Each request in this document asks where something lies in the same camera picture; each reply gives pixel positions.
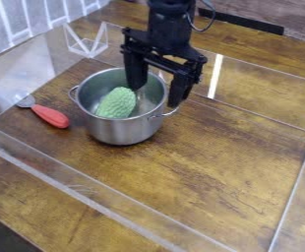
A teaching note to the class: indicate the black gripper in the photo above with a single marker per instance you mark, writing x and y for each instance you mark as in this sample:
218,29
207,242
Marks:
163,47

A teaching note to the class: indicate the green bitter gourd toy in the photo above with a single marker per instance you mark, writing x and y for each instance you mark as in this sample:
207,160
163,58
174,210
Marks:
118,103

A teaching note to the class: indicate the silver metal pot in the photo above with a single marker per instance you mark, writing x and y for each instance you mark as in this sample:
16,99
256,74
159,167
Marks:
130,130

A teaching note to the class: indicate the black strip on table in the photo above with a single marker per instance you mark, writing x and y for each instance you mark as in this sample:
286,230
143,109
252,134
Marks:
244,22

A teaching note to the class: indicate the clear acrylic triangle bracket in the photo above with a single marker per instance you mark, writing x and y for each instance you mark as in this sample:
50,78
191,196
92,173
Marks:
84,46

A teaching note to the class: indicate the red handled spatula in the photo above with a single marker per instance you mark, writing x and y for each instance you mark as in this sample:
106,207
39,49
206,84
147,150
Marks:
52,116

